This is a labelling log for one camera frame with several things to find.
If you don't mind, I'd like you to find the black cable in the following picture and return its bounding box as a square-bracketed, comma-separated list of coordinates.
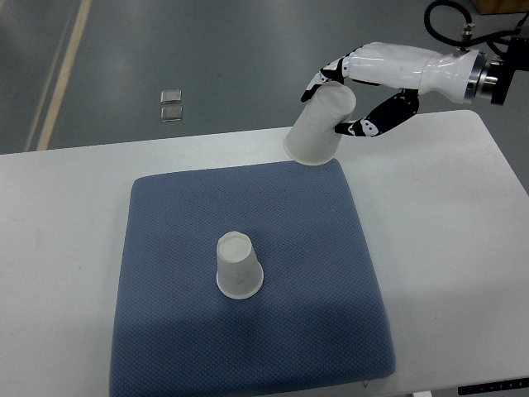
[424, 0, 529, 57]

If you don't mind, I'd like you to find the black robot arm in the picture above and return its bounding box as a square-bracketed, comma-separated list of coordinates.
[481, 35, 528, 105]

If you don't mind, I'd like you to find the brown wooden box corner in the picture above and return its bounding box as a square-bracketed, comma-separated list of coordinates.
[471, 0, 529, 15]

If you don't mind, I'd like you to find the blue grey foam mat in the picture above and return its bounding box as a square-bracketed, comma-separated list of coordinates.
[109, 160, 396, 396]

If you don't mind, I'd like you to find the black table control panel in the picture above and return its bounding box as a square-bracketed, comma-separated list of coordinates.
[457, 378, 528, 396]

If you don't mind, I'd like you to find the upper metal floor plate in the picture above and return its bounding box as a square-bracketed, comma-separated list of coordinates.
[160, 88, 182, 104]

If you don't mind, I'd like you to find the white paper cup on mat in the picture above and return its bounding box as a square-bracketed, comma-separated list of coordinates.
[216, 231, 264, 300]

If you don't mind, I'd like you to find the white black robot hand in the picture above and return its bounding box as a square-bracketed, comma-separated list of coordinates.
[301, 42, 498, 137]

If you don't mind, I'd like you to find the white paper cup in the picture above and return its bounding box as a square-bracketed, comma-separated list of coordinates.
[216, 231, 264, 300]
[283, 82, 356, 166]

